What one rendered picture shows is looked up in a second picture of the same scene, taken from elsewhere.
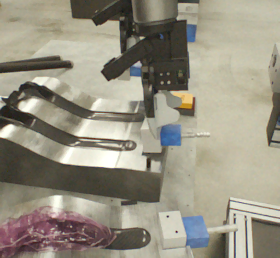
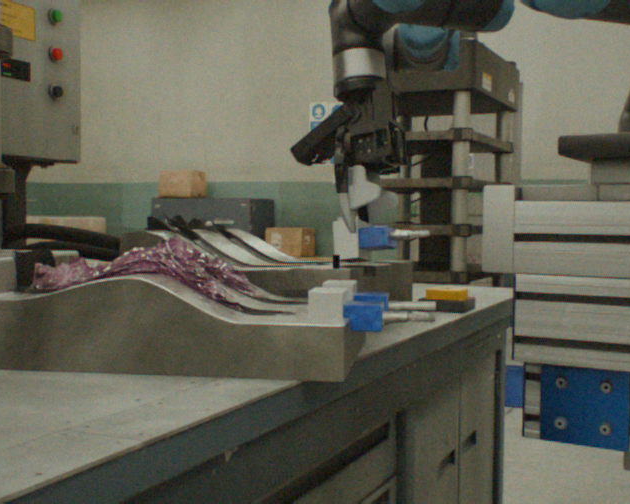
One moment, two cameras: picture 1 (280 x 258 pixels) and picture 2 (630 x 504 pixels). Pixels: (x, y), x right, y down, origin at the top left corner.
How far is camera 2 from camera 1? 0.79 m
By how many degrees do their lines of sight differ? 35
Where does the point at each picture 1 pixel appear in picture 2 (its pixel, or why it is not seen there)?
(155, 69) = (351, 132)
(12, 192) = not seen: hidden behind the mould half
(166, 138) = (366, 234)
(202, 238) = (376, 296)
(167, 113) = (365, 188)
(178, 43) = (380, 103)
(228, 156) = not seen: outside the picture
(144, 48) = (341, 113)
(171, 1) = (372, 57)
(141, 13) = (338, 71)
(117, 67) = (310, 140)
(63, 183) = not seen: hidden behind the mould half
